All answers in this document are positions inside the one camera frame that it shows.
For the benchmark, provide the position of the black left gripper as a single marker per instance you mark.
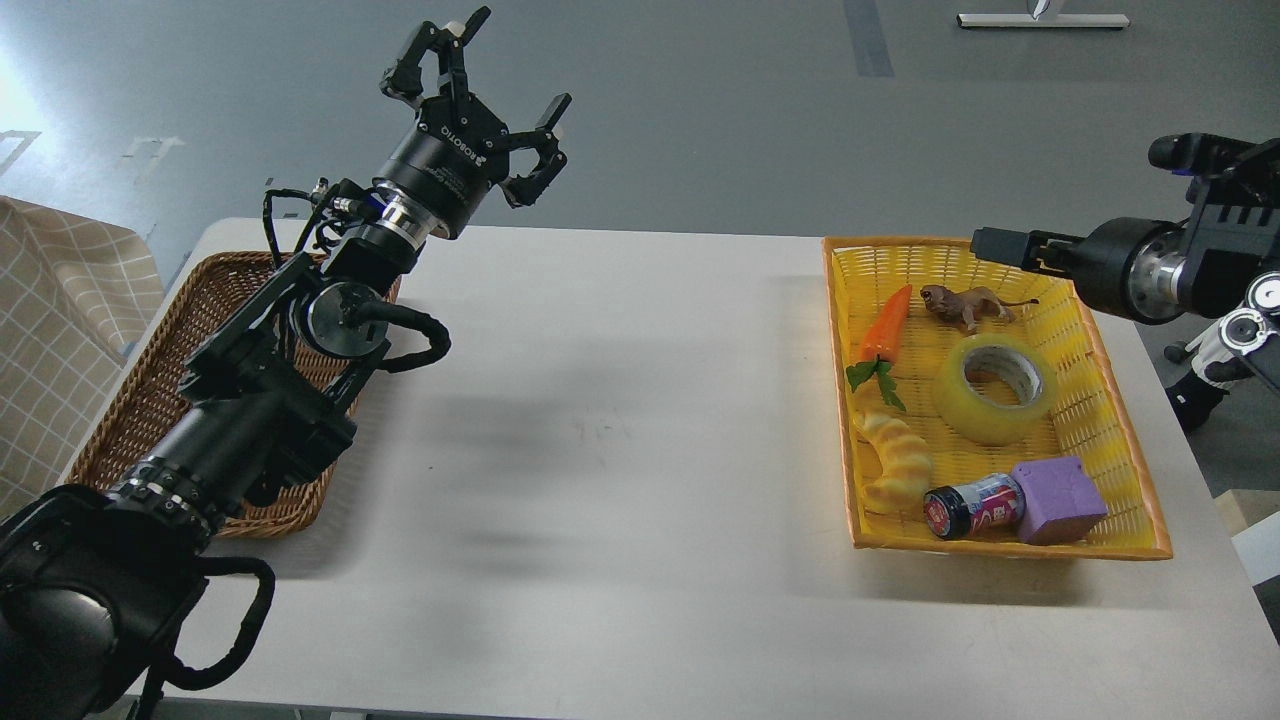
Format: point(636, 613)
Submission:
point(450, 160)

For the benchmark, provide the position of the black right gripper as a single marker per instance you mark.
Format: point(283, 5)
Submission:
point(1127, 267)

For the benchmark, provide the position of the yellow tape roll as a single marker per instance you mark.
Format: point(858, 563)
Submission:
point(994, 389)

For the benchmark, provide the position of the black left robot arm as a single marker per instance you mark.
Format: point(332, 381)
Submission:
point(101, 589)

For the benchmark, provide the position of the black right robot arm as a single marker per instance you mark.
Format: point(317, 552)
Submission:
point(1220, 262)

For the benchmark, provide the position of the brown toy lion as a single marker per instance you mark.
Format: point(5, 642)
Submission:
point(964, 309)

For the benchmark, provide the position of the yellow plastic basket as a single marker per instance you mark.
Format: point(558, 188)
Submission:
point(1089, 419)

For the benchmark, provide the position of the orange toy carrot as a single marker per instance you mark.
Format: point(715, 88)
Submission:
point(880, 349)

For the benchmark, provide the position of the black shoe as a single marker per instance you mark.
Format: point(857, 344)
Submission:
point(1192, 400)

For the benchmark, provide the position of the white trouser leg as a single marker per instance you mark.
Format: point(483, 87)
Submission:
point(1217, 354)

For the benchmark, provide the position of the toy croissant bread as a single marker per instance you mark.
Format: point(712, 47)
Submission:
point(905, 463)

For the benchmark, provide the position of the purple foam block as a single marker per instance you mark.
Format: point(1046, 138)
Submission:
point(1062, 505)

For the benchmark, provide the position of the brown wicker basket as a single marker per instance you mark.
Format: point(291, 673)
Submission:
point(268, 395)

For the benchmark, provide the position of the beige checkered cloth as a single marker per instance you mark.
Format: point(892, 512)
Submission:
point(76, 294)

